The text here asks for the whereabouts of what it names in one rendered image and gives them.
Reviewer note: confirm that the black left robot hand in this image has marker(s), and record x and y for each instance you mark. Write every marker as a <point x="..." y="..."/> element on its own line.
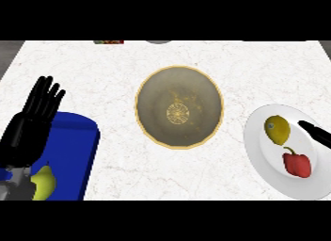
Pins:
<point x="28" y="125"/>

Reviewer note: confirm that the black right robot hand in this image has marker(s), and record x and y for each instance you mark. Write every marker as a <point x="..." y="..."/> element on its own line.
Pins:
<point x="323" y="135"/>

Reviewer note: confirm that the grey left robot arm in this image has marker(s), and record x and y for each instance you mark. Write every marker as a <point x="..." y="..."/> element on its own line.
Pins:
<point x="8" y="185"/>

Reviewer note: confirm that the yellow lemon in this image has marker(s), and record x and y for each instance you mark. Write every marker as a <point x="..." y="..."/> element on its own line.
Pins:
<point x="278" y="130"/>

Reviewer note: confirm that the white plate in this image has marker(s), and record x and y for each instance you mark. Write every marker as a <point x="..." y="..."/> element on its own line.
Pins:
<point x="271" y="163"/>

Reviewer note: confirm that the grey bowl with gold rim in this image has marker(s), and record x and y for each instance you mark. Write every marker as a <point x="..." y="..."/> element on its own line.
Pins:
<point x="179" y="106"/>

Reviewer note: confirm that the red bell pepper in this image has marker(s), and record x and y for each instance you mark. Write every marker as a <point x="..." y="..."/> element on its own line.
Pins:
<point x="297" y="164"/>

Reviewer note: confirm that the blue tray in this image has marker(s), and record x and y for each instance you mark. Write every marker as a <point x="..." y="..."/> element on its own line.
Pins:
<point x="73" y="157"/>

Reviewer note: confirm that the yellow-green pear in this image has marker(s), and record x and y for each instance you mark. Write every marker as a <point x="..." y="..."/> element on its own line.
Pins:
<point x="44" y="184"/>

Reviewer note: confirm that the red and green box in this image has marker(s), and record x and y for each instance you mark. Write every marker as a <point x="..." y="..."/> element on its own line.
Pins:
<point x="109" y="41"/>

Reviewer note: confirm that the grey round object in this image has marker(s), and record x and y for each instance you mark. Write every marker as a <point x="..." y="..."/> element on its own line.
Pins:
<point x="159" y="41"/>

